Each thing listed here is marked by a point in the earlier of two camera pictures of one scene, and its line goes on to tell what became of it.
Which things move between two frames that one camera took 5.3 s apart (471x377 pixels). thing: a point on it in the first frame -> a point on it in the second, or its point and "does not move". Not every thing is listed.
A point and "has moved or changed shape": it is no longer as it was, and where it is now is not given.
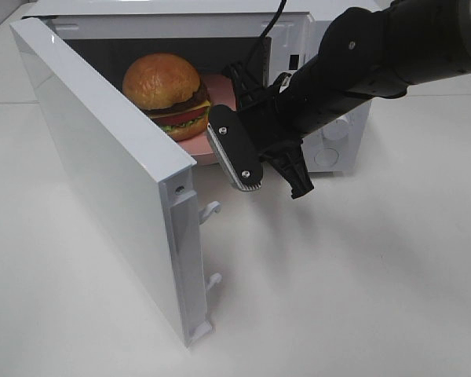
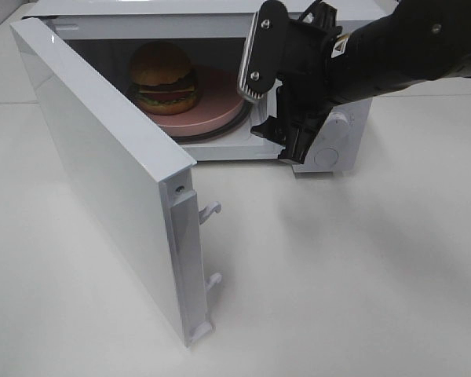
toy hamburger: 169,89 has moved or changed shape
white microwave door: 146,184 does not move
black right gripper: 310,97 -> 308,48
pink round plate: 221,91 -> 220,104
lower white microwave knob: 337,131 does not move
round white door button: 326,157 does not move
